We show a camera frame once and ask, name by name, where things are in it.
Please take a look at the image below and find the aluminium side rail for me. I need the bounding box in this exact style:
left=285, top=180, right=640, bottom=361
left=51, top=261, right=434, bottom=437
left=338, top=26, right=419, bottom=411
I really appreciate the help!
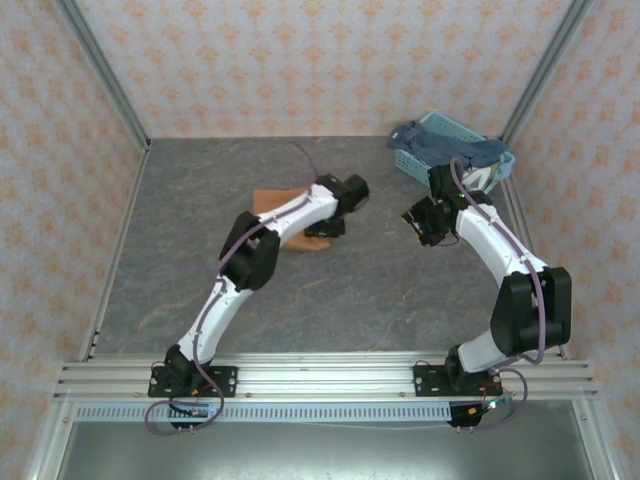
left=79, top=147, right=151, bottom=362
left=501, top=177, right=571, bottom=361

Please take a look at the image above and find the aluminium upright post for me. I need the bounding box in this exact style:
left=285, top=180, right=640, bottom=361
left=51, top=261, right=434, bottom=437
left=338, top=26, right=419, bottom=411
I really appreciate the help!
left=52, top=0, right=153, bottom=152
left=499, top=0, right=594, bottom=146

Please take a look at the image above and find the aluminium mounting beam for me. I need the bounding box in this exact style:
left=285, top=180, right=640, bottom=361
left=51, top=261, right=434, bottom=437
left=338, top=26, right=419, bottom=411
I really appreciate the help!
left=52, top=351, right=600, bottom=402

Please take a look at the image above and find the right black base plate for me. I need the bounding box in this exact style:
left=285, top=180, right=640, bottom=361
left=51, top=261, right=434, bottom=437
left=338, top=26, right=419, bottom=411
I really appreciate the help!
left=412, top=363, right=504, bottom=399

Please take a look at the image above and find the light blue plastic basket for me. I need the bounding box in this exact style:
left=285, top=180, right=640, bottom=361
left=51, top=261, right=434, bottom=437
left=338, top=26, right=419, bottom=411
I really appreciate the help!
left=393, top=111, right=516, bottom=203

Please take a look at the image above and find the dark blue t-shirt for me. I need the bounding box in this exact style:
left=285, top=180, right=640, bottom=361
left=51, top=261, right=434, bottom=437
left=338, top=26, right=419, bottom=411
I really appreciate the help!
left=387, top=120, right=510, bottom=174

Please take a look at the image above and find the grey slotted cable duct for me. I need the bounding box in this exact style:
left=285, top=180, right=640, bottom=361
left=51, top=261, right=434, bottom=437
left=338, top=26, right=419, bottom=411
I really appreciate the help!
left=74, top=403, right=454, bottom=424

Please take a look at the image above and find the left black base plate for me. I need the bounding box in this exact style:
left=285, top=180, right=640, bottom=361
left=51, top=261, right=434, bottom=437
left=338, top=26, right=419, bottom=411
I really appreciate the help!
left=148, top=365, right=239, bottom=400

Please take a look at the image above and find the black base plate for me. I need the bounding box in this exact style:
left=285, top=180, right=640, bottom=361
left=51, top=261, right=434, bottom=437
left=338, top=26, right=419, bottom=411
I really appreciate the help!
left=412, top=363, right=504, bottom=399
left=148, top=365, right=239, bottom=400

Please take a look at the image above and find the white t-shirt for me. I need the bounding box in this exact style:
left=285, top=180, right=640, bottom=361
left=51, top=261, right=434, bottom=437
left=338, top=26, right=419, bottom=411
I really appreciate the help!
left=462, top=166, right=501, bottom=194

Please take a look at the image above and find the orange printed t-shirt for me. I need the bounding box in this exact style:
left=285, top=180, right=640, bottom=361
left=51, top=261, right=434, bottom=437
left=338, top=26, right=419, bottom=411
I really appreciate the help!
left=252, top=184, right=332, bottom=254

